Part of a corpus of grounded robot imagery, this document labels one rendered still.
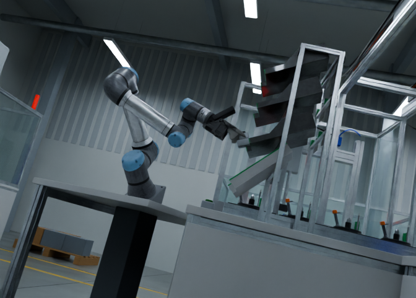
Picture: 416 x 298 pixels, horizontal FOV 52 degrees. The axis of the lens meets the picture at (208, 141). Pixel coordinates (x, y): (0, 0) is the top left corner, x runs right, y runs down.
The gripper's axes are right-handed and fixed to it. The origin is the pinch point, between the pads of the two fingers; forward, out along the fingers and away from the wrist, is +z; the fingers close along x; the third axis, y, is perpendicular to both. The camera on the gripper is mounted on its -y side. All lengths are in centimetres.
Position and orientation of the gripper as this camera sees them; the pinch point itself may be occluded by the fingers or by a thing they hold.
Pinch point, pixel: (244, 135)
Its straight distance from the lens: 202.1
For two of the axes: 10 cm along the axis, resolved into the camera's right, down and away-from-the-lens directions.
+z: 8.0, 5.1, -3.1
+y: -5.7, 8.1, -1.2
